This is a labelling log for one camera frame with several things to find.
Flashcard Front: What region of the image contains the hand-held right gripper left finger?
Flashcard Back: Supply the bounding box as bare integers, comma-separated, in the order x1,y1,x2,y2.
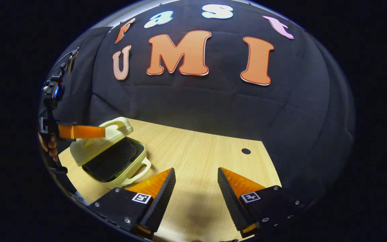
89,167,176,236

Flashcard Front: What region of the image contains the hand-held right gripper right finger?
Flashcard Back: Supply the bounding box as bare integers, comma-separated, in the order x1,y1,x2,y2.
217,167,301,238

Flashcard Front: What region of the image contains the cream suitcase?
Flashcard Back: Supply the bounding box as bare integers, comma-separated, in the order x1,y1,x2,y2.
69,117,152,189

